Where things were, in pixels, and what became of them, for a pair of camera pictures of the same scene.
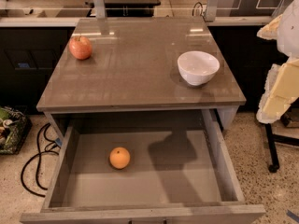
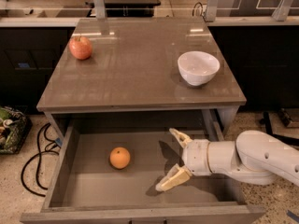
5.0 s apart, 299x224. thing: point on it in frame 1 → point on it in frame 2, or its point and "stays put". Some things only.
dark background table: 128,3 stays put
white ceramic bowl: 197,67 stays put
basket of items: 15,126 stays put
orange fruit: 120,158 stays put
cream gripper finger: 270,32 → 184,139
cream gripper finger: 281,90 → 176,176
